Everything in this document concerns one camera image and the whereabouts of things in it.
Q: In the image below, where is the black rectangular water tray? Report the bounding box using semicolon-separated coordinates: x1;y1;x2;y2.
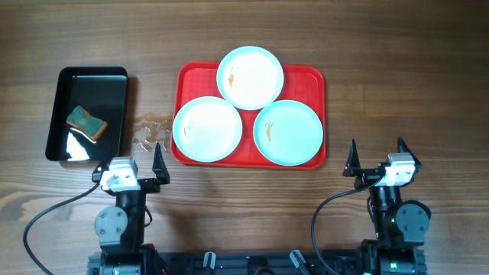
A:
45;66;129;162

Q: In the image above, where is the light blue plate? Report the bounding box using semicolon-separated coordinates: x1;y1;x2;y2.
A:
216;46;285;111
253;99;324;167
172;96;243;163

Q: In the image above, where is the green and orange sponge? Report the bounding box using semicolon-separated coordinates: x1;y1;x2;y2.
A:
66;105;108;141

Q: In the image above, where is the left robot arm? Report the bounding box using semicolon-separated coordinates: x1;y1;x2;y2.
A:
87;144;170;275

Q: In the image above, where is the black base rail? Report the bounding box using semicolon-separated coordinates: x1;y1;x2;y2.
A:
86;250;427;275

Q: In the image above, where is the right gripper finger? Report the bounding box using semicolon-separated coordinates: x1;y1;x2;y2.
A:
343;139;361;176
397;137;422;168

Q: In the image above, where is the right black cable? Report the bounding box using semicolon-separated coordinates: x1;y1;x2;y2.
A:
310;179;383;275

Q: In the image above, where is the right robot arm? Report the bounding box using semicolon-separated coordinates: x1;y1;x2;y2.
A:
343;137;432;275

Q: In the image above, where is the red plastic tray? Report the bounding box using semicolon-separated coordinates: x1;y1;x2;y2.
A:
174;61;327;170

